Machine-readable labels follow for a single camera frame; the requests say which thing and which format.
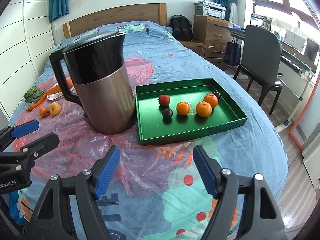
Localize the blue patterned bed cover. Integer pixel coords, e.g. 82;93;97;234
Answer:
6;20;290;240

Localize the wooden headboard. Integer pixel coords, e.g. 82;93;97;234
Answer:
62;3;167;38

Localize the orange dish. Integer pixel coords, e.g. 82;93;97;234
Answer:
26;93;47;111

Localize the yellow apple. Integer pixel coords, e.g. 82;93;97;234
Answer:
49;102;61;116

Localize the low wooden nightstand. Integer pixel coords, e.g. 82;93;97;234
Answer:
180;41;227;70

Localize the large carrot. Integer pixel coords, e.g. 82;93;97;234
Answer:
46;77;74;95

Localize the white printer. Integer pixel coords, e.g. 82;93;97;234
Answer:
194;1;226;20

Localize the grey chair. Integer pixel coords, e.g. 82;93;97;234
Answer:
233;25;283;115

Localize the black backpack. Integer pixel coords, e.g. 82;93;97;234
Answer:
168;15;194;41

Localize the wooden drawer cabinet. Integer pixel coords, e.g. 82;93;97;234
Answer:
193;15;231;46

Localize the smooth orange front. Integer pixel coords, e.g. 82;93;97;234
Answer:
176;102;190;116

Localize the mandarin front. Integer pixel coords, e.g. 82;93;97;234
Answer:
196;101;212;118

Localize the white patterned plate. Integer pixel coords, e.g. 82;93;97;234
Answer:
46;86;63;101

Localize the green bok choy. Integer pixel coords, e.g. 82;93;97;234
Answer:
24;86;45;103

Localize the white wardrobe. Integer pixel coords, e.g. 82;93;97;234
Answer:
1;0;54;120

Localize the pink plastic sheet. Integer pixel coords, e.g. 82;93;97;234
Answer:
11;56;196;197

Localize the dark plum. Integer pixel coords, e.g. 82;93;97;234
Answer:
213;91;221;99
162;108;173;119

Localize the black steel electric kettle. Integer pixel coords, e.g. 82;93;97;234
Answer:
49;31;135;134

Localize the dark blue tote bag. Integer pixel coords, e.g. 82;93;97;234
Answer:
223;37;241;67

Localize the mandarin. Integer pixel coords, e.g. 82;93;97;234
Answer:
196;101;212;118
203;93;219;108

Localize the red apple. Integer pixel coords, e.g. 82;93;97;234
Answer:
158;94;170;106

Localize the green metal tray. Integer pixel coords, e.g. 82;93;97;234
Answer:
135;78;247;145

